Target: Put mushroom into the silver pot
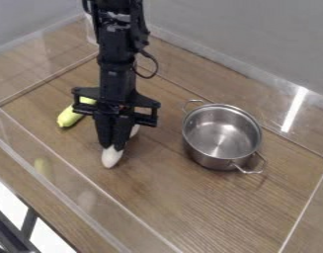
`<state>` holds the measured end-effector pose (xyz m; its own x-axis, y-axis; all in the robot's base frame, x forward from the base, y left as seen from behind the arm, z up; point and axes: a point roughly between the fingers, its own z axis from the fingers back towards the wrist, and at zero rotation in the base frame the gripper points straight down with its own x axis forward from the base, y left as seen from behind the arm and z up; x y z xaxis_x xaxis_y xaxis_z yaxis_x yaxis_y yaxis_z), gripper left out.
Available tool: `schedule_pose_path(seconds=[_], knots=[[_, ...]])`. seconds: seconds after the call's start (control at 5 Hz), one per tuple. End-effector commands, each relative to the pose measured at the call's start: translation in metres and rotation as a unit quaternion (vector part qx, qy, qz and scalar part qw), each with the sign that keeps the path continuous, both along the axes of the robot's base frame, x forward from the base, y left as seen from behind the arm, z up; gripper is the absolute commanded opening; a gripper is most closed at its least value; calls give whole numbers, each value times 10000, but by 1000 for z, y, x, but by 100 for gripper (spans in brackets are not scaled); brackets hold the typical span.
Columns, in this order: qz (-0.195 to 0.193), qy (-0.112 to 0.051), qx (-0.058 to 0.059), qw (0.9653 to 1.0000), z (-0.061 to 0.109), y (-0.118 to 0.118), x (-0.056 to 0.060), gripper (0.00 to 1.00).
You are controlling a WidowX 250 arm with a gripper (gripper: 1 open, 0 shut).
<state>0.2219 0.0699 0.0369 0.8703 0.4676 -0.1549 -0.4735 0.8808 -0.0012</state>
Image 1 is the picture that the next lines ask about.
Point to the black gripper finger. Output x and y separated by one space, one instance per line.
122 131
105 124

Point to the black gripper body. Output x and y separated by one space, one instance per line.
114 103

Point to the plush mushroom toy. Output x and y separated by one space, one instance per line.
111 155

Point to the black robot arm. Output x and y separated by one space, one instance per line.
121 31

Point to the dark metal table leg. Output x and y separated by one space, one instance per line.
17 238

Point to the spoon with yellow-green handle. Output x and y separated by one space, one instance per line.
69 118

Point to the clear acrylic enclosure wall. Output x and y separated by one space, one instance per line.
158 203

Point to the silver pot with handles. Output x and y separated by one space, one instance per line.
222 137

